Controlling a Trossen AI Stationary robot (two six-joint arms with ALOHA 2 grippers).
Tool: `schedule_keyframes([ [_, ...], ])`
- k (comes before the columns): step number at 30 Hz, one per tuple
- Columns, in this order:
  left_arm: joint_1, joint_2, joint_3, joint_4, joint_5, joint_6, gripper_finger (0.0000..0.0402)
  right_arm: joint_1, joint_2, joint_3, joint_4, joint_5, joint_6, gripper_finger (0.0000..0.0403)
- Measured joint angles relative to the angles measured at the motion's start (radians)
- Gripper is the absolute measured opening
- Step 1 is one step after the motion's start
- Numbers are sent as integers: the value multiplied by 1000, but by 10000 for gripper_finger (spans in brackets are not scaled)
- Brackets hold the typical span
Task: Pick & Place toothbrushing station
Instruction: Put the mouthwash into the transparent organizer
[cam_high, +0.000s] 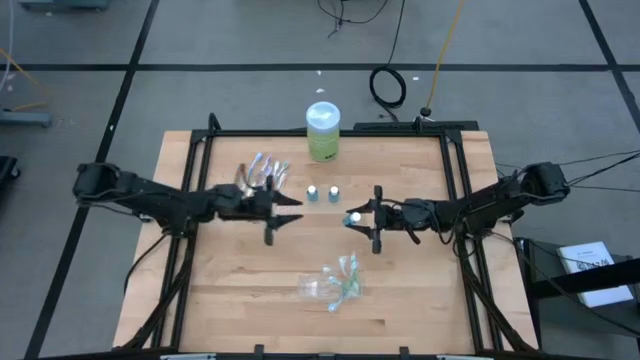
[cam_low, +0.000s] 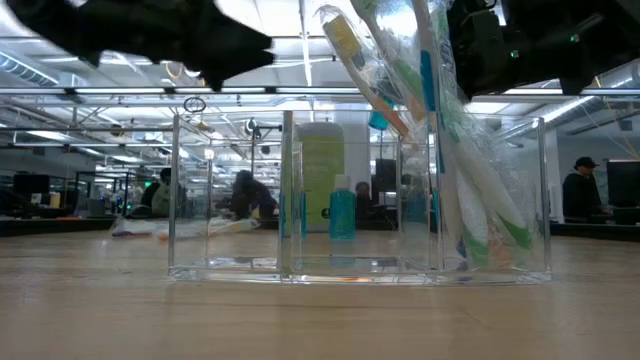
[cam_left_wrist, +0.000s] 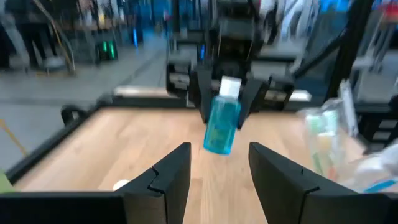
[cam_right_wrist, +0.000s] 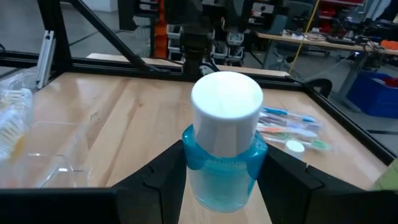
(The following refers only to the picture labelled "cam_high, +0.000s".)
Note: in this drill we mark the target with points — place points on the black equipment cart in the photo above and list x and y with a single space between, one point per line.
550 310

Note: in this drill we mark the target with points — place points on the black aluminium table frame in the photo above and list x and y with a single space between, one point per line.
250 133

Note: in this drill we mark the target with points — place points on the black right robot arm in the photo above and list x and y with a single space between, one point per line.
500 200

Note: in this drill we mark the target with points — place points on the blue mouthwash bottle white cap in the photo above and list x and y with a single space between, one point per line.
354 218
312 192
334 193

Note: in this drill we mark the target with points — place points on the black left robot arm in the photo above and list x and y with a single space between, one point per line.
150 200

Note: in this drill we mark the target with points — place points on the green disinfecting wipes canister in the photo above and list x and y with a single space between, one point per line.
323 132

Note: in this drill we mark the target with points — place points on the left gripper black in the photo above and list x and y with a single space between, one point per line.
245 205

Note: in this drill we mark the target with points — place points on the white printed booklet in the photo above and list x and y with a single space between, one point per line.
575 252

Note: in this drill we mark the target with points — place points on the grey floor base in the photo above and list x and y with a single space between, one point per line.
60 4
25 119

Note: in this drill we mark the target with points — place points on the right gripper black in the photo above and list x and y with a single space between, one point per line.
410 215

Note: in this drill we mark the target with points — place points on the black caster base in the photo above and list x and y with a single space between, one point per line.
7 169

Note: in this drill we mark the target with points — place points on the black table clamp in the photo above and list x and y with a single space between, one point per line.
258 350
404 351

